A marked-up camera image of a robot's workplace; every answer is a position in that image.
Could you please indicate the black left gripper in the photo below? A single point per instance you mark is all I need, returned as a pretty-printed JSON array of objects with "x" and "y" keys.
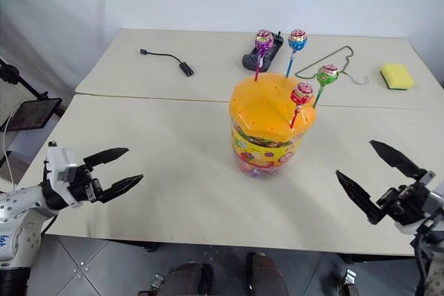
[{"x": 83, "y": 185}]

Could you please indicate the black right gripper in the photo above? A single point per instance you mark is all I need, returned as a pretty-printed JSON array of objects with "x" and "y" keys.
[{"x": 407, "y": 202}]

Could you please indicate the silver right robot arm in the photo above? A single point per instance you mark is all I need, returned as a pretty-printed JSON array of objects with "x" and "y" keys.
[{"x": 437, "y": 284}]

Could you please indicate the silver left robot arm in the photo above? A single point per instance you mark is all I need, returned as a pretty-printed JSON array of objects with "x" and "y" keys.
[{"x": 21, "y": 206}]

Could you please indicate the red wrapped lollipop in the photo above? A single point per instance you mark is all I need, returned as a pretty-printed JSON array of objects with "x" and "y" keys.
[{"x": 301, "y": 94}]

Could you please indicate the green wrapped lollipop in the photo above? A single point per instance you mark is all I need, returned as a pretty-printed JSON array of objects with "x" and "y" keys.
[{"x": 327, "y": 75}]

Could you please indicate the lollipop jar with orange lid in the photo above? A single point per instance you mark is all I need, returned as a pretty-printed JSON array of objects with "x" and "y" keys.
[{"x": 267, "y": 102}]

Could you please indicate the blue wrapped lollipop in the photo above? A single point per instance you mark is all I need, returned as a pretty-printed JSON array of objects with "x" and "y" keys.
[{"x": 297, "y": 42}]

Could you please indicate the purple wrapped lollipop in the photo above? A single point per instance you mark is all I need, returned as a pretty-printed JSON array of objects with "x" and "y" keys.
[{"x": 264, "y": 43}]

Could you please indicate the black tablet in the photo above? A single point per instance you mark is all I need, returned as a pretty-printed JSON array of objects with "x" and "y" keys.
[{"x": 33, "y": 114}]

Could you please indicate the yellow sponge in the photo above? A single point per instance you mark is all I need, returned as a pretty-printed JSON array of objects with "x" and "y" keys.
[{"x": 397, "y": 75}]

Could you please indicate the grey metal caster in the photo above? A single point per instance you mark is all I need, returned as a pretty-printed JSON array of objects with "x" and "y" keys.
[
  {"x": 348, "y": 280},
  {"x": 157, "y": 281}
]

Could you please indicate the dark rounded shape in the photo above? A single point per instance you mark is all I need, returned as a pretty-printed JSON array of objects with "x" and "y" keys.
[
  {"x": 267, "y": 275},
  {"x": 189, "y": 278}
]

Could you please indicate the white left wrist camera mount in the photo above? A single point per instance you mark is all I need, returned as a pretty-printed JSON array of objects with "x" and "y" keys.
[{"x": 60, "y": 167}]

